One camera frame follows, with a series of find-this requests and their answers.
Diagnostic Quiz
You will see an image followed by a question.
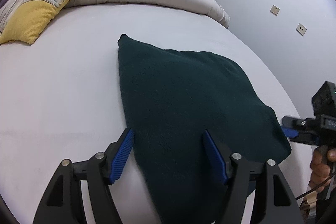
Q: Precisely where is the white bed mattress sheet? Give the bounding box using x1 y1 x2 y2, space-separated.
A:
1 4 298 223

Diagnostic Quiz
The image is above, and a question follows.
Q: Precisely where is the black cable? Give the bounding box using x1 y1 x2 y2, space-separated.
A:
295 170 336 201

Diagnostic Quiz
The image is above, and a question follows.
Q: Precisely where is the right hand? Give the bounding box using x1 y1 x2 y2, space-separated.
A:
309 145 336 193

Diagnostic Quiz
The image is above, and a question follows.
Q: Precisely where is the dark green knit sweater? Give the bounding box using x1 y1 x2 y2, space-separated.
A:
118 35 291 223

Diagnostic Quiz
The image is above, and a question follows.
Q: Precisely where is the upper wall socket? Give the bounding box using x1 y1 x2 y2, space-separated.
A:
270 5 280 16

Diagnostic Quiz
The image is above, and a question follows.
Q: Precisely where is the yellow patterned cushion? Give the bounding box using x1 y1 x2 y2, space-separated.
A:
1 0 70 45

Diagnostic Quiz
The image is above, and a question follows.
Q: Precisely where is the wall socket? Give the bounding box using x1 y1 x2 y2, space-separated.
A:
270 5 280 16
296 23 307 36

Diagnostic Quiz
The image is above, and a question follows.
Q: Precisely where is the lower wall socket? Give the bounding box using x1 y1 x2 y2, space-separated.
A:
296 23 307 36

